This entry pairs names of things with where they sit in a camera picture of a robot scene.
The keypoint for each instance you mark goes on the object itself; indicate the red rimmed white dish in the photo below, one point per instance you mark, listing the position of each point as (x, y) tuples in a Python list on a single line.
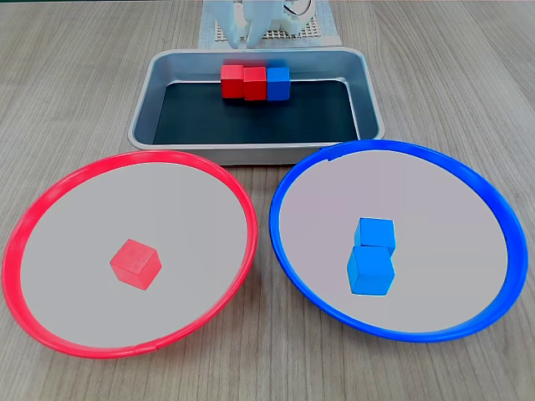
[(125, 200)]

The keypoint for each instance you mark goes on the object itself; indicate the white mesh grip mat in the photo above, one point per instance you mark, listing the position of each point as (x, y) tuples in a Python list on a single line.
[(315, 29)]

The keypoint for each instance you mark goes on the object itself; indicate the black tray liner mat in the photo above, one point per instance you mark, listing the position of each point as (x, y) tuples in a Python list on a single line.
[(188, 117)]

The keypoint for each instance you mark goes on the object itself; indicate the blue wooden cube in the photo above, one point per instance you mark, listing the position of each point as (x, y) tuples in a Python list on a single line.
[(376, 231), (278, 83), (371, 273)]

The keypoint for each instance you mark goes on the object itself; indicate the red wooden cube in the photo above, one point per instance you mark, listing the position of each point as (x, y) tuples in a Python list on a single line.
[(232, 81), (255, 83), (136, 265)]

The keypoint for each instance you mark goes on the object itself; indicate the blue rimmed white dish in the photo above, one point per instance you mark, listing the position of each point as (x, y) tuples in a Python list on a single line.
[(397, 188)]

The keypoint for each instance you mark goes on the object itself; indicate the silver metal tray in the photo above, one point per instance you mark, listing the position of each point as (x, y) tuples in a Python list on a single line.
[(144, 108)]

